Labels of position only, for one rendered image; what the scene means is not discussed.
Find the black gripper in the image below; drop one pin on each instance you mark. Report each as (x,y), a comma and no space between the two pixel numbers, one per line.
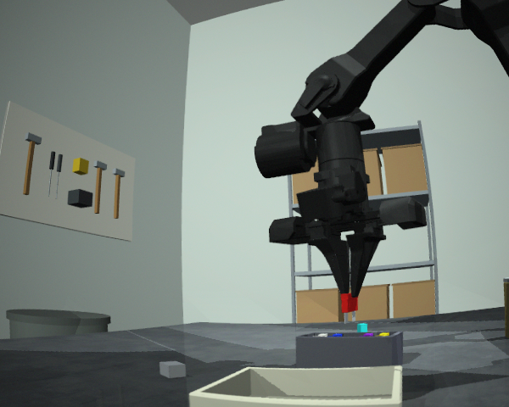
(348,260)

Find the red blade fuse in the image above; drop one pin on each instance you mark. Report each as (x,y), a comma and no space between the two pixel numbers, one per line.
(349,304)

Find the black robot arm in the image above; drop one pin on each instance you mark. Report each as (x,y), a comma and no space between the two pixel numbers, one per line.
(338,88)

